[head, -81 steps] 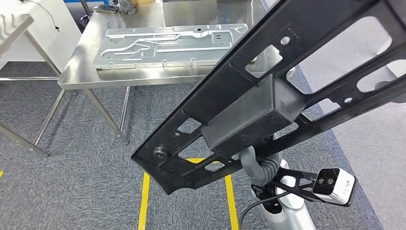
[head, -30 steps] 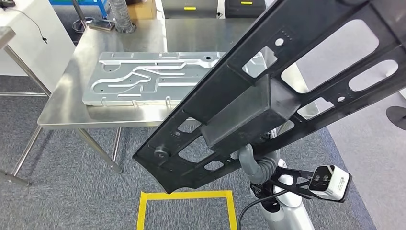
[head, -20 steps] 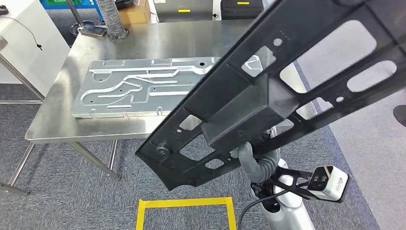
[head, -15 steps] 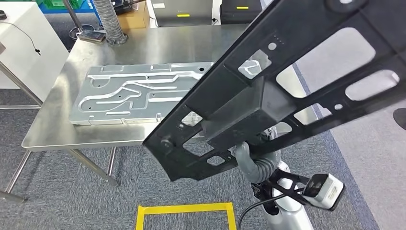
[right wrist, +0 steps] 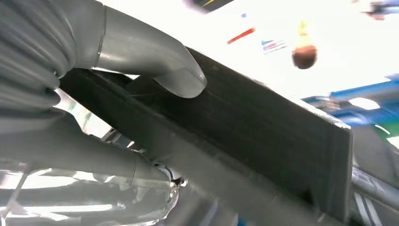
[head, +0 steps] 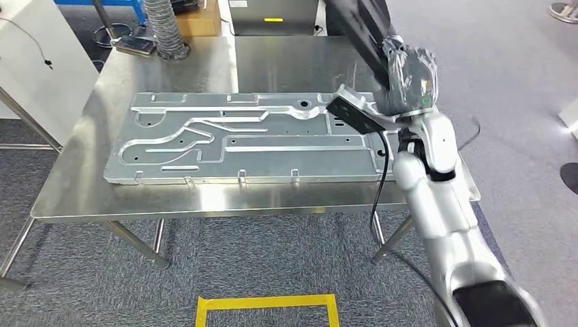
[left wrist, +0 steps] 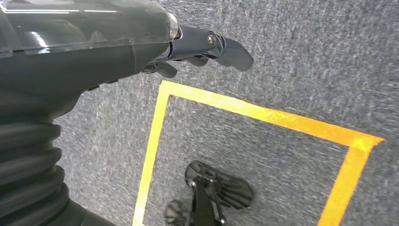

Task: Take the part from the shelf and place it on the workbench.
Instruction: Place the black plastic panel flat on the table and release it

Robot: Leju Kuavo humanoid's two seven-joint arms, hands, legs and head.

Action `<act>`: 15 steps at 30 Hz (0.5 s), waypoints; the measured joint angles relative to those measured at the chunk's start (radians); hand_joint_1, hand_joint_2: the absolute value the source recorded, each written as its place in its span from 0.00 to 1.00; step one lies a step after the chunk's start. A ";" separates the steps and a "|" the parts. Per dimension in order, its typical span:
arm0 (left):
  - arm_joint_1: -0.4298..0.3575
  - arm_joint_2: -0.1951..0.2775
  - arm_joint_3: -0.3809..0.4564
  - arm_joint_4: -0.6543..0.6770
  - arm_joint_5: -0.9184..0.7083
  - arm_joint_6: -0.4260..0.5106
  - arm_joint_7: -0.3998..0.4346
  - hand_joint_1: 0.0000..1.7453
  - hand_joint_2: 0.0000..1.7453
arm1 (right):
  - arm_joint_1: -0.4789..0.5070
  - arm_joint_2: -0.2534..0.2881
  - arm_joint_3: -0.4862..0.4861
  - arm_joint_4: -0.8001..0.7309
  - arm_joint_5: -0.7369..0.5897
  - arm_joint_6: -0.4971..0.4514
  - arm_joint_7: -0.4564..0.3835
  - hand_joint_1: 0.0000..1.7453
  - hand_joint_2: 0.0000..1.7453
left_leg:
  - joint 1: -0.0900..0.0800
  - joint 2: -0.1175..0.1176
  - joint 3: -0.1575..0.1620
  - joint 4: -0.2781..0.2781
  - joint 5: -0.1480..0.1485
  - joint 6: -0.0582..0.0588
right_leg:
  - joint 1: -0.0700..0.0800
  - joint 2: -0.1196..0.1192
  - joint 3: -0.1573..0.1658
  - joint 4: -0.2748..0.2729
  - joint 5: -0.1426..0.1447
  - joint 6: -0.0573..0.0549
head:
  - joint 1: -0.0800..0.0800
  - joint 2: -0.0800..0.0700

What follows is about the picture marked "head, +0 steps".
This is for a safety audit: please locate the black plastic plate bracket part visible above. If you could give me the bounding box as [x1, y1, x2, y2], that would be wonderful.
[323, 0, 399, 92]

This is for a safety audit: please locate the stainless steel workbench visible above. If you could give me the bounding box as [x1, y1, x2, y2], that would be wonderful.
[0, 35, 483, 292]

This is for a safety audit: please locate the stamped grey metal panel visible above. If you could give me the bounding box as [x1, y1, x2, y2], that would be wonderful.
[103, 91, 401, 187]

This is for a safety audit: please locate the grey machine box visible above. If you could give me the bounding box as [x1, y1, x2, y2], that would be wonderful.
[227, 0, 320, 37]

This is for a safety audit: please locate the cardboard box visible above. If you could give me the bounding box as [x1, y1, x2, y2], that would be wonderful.
[173, 0, 223, 38]

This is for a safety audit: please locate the dark flat tablet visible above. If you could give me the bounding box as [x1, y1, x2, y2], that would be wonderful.
[110, 34, 158, 59]

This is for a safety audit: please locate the black round base stand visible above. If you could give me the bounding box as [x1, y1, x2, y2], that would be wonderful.
[91, 0, 134, 49]

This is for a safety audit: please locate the white cabinet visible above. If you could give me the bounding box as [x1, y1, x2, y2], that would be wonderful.
[0, 0, 101, 146]

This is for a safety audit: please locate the black round disc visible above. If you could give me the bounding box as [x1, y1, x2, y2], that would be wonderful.
[559, 161, 578, 196]

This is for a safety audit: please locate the white box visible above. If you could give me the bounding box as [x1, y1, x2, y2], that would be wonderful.
[558, 97, 578, 141]

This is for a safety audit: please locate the grey round base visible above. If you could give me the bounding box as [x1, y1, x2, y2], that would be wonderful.
[548, 1, 578, 25]

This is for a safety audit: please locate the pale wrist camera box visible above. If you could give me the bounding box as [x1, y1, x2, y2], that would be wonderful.
[325, 82, 386, 136]

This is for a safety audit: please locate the black camera cable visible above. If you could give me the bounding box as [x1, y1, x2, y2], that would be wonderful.
[369, 130, 458, 327]

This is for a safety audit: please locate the ribbed grey duct hose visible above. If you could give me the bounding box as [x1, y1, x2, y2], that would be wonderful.
[142, 0, 191, 62]

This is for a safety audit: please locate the blue metal frame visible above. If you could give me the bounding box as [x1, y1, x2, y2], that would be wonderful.
[53, 0, 148, 26]

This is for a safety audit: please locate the thin black cable with plug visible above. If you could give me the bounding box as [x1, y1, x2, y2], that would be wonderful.
[0, 17, 55, 72]

